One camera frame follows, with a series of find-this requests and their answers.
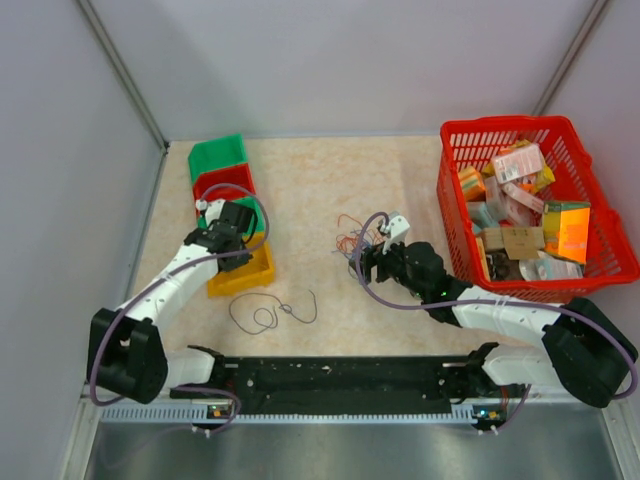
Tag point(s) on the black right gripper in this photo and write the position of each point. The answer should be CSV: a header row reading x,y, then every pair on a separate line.
x,y
374,257

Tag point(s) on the white pink sponge pack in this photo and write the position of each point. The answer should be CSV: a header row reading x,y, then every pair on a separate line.
x,y
518,163

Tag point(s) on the far green storage bin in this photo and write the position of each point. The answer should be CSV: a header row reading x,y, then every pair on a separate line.
x,y
216,154

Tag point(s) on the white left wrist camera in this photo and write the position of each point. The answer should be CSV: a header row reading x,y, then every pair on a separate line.
x,y
209,211

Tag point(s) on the brown cardboard sponge pack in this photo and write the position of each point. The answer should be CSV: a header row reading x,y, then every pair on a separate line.
x,y
518,243

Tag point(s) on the yellow snack bag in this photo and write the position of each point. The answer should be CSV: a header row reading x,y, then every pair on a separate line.
x,y
542,179

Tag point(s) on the light blue sponge pack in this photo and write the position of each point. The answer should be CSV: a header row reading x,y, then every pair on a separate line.
x,y
481,216

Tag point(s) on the white Kamenoko sponge pack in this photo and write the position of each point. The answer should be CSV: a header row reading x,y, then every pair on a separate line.
x,y
523,197

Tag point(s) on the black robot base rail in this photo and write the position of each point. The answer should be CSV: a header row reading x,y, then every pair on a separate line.
x,y
348,385

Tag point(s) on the yellow green sponge box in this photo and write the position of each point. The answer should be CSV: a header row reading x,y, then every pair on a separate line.
x,y
565,227

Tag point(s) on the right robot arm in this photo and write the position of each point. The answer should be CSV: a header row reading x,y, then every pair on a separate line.
x,y
572,346

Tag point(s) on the red storage bin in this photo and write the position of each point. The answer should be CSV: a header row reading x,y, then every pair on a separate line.
x,y
239,174

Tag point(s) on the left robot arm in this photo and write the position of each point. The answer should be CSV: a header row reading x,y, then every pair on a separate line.
x,y
126,354

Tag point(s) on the red plastic shopping basket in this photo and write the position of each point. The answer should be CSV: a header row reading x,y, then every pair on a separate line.
x,y
610,257

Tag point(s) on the orange sponge box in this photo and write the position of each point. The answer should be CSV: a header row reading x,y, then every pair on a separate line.
x,y
472,184

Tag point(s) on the green storage bin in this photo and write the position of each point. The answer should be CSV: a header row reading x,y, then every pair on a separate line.
x,y
216,154
251,218

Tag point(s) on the near green storage bin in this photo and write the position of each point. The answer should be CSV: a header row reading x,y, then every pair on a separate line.
x,y
251,218

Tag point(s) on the yellow Kamenoko sponge pack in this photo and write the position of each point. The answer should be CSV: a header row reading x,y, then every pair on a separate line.
x,y
481,252

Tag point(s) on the yellow storage bin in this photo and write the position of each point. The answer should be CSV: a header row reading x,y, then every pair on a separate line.
x,y
258,272

